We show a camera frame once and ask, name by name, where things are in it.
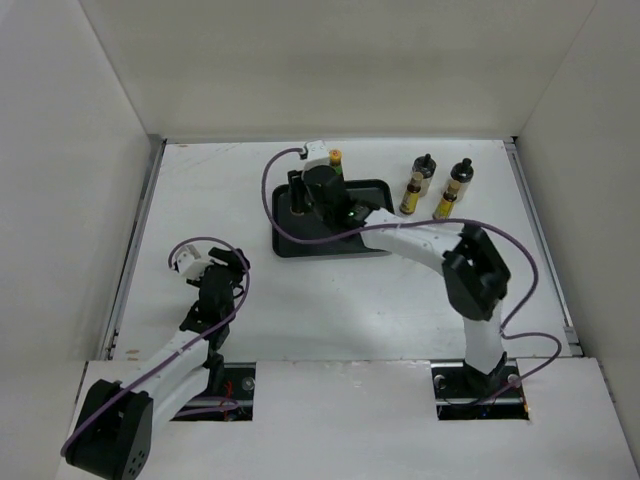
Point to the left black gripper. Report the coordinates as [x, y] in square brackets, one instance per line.
[232, 260]

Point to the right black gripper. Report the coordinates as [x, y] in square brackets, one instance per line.
[297, 186]

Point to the red sauce bottle yellow cap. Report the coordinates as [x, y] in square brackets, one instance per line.
[335, 161]

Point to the small spice jar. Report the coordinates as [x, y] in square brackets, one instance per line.
[298, 210]

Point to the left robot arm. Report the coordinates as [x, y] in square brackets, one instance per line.
[118, 420]

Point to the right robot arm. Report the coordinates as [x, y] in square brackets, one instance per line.
[475, 275]

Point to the black plastic tray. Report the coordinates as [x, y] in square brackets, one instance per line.
[309, 227]

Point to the left yellow-label brown bottle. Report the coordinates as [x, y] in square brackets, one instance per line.
[412, 194]

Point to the yellow-label brown bottle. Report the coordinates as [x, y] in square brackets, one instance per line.
[412, 194]
[447, 201]

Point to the left black-cap grinder bottle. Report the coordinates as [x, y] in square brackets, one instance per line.
[426, 166]

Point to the black-cap grinder bottle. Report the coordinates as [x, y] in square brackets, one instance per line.
[462, 172]
[426, 166]

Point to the right yellow-label brown bottle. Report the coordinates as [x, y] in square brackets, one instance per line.
[447, 201]

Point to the right black-cap grinder bottle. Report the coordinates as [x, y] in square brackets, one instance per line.
[462, 172]

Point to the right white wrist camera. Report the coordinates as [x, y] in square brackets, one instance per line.
[314, 154]

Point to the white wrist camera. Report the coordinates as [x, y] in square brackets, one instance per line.
[189, 263]
[314, 154]

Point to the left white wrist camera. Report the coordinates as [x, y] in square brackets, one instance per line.
[189, 263]

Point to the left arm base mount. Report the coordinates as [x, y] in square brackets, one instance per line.
[229, 395]

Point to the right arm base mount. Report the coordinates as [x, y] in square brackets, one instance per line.
[460, 397]

